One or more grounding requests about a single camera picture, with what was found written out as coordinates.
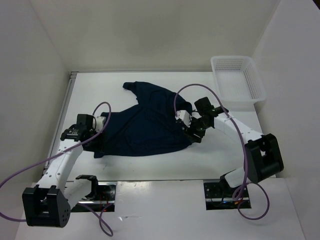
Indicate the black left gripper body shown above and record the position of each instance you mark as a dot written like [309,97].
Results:
[97,144]

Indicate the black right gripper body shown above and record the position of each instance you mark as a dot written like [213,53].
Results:
[197,127]

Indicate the navy blue shorts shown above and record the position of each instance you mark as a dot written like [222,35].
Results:
[147,128]

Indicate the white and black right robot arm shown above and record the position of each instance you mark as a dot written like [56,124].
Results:
[262,155]

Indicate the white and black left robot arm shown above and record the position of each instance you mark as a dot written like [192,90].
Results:
[50,201]

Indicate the white perforated plastic basket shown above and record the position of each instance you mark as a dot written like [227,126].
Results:
[237,79]

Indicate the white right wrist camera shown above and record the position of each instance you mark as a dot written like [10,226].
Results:
[184,117]

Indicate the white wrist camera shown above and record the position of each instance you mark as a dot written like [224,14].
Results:
[98,123]
[184,117]

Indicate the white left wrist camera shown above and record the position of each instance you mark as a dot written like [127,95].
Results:
[98,123]

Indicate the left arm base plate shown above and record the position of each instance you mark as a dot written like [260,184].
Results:
[103,201]

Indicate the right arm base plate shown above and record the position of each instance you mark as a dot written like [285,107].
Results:
[220,198]

